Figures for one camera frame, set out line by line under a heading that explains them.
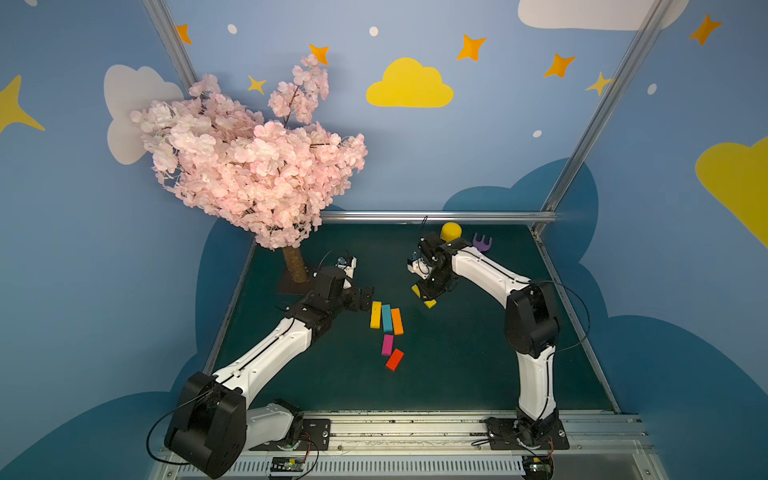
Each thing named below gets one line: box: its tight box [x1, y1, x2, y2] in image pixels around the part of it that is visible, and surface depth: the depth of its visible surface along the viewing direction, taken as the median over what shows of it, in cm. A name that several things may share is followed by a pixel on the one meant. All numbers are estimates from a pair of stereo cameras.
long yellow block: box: [370, 301, 382, 330], surface depth 98 cm
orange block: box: [391, 308, 405, 335], surface depth 95 cm
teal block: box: [382, 304, 393, 332], surface depth 97 cm
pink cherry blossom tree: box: [130, 55, 367, 283], surface depth 67 cm
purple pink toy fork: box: [473, 232, 492, 252], surface depth 117 cm
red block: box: [385, 348, 404, 371], surface depth 88 cm
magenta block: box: [381, 334, 394, 356], surface depth 90 cm
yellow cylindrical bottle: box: [440, 222, 463, 243], surface depth 110 cm
